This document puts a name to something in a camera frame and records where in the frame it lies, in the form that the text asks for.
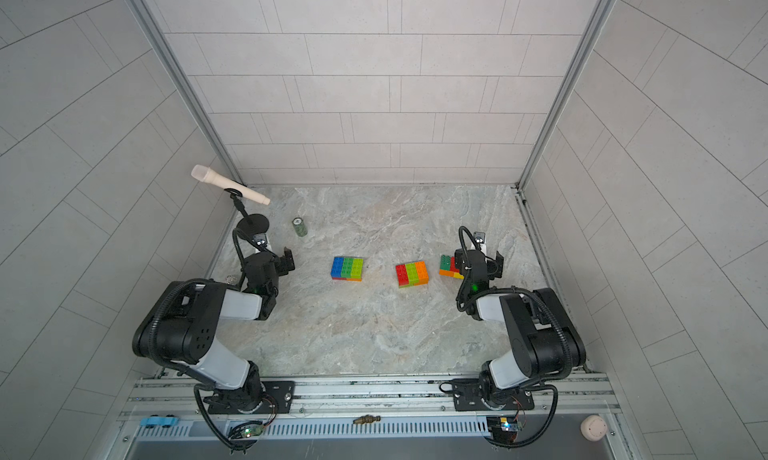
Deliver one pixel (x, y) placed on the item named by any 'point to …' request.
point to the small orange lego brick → (446, 273)
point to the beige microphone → (203, 173)
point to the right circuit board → (503, 428)
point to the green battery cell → (300, 227)
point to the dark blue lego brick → (337, 267)
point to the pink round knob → (593, 428)
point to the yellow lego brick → (458, 275)
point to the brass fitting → (366, 419)
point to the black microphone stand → (254, 226)
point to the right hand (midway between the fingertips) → (480, 246)
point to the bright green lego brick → (347, 265)
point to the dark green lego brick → (445, 261)
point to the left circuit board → (252, 430)
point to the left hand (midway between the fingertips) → (277, 246)
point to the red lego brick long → (452, 265)
